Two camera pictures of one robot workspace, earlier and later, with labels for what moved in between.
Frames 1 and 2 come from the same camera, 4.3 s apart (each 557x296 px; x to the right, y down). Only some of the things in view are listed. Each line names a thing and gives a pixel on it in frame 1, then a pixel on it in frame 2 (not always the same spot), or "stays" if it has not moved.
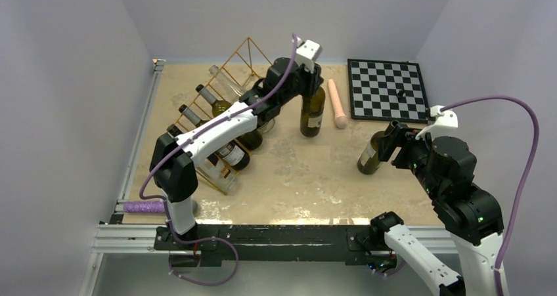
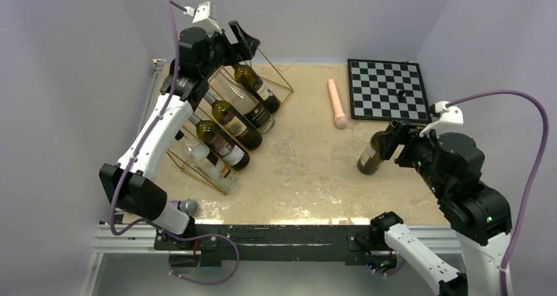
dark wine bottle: x=251 y=140 stays
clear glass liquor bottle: x=215 y=172 stays
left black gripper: x=312 y=80 to x=245 y=48
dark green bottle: x=311 y=113 to x=245 y=75
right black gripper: x=385 y=144 stays
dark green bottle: x=368 y=162 stays
